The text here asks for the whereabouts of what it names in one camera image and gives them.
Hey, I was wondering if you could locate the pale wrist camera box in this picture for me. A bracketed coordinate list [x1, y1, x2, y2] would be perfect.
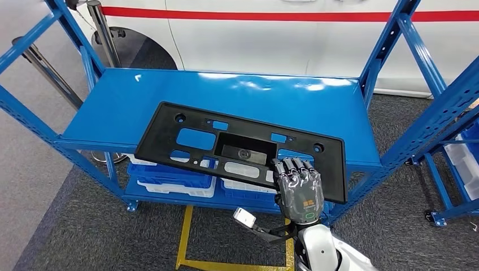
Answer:
[232, 207, 258, 229]

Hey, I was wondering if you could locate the chrome stanchion post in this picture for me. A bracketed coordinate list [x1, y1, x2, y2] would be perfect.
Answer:
[12, 36, 128, 164]
[86, 0, 123, 69]

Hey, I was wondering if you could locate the white car with red stripe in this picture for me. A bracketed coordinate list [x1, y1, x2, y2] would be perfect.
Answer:
[69, 0, 479, 99]

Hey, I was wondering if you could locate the blue metal shelf rack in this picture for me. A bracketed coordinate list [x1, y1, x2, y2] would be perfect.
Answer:
[0, 0, 479, 225]
[406, 104, 479, 228]

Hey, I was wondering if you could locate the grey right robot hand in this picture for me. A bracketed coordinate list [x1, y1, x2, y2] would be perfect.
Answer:
[272, 157, 325, 225]

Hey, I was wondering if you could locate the black plastic plate frame part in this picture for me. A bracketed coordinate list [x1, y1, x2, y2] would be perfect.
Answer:
[134, 102, 348, 205]

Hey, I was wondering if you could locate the large blue plastic bin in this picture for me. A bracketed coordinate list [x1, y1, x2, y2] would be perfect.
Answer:
[220, 179, 334, 215]

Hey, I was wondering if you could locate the small blue plastic bin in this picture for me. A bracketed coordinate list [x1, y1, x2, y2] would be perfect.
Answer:
[127, 161, 214, 190]

